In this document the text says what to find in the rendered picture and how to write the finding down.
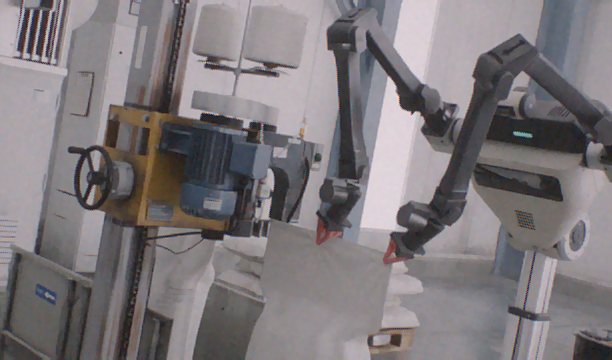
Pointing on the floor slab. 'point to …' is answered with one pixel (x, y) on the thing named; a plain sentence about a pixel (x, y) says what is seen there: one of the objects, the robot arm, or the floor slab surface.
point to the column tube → (105, 291)
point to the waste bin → (584, 349)
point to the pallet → (399, 340)
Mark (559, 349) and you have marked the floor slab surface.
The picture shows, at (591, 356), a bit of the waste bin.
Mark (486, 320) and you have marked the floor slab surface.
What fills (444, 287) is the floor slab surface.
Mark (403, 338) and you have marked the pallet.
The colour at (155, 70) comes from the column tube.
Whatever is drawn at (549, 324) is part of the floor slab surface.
